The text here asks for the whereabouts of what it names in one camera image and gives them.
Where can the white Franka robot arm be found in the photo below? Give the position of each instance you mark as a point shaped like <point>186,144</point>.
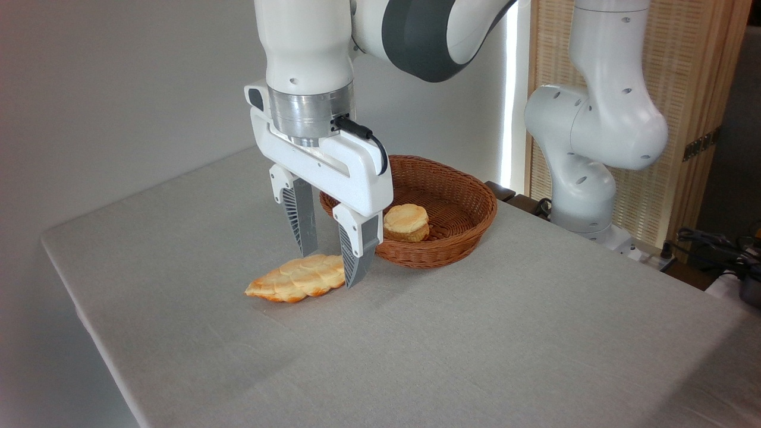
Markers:
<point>303,41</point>

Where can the long braided bread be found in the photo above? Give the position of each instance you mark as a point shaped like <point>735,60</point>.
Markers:
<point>297,279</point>

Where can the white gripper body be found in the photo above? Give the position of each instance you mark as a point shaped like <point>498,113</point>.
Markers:
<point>357,172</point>

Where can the round bread bun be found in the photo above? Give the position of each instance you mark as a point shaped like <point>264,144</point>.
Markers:
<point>405,221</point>

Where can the wooden folding screen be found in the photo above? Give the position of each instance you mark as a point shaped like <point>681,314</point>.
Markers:
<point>689,59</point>

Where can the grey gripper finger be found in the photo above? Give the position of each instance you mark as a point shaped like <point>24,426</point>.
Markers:
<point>357,249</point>
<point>303,220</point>

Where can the brown wicker basket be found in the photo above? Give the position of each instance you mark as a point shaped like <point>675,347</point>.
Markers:
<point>458,196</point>

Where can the grey tablecloth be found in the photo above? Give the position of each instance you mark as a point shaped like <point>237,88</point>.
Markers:
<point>475,345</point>

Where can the black screen hinge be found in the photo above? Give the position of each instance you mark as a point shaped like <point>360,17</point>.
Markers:
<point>701,144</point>

